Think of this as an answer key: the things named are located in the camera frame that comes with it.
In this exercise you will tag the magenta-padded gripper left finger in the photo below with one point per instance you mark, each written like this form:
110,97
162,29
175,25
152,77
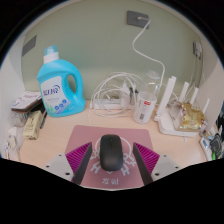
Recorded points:
79,156

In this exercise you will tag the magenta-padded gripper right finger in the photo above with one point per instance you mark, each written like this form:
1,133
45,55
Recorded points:
148,158

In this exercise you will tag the black computer mouse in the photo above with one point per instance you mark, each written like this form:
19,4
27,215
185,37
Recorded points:
111,153

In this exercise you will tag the pink printed mouse pad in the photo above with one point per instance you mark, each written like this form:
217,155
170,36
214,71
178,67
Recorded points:
86,135

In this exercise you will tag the white router with antennas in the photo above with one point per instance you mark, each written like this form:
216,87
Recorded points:
166,123

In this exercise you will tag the clear bottle with red label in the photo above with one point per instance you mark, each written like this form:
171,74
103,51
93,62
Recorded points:
145,108

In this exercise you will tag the yellow small box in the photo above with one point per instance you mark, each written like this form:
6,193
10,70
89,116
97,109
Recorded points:
32,125

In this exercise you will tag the white remote control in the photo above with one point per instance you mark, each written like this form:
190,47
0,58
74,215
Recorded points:
206,148

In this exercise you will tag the white power strip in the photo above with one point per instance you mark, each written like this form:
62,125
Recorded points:
110,104

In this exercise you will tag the clear plastic bags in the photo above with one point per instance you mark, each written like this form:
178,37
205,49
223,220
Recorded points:
12,141

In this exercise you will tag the blue detergent bottle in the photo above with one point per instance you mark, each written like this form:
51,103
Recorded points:
55,83

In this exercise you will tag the stack of flat booklets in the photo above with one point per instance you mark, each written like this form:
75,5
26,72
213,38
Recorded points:
26,99

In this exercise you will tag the white wall charger plug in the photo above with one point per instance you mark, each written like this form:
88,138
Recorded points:
197,49

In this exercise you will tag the grey oblong wall plate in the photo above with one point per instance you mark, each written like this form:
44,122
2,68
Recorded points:
29,46

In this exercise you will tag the grey square wall socket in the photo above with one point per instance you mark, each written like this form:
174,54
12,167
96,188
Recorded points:
135,18

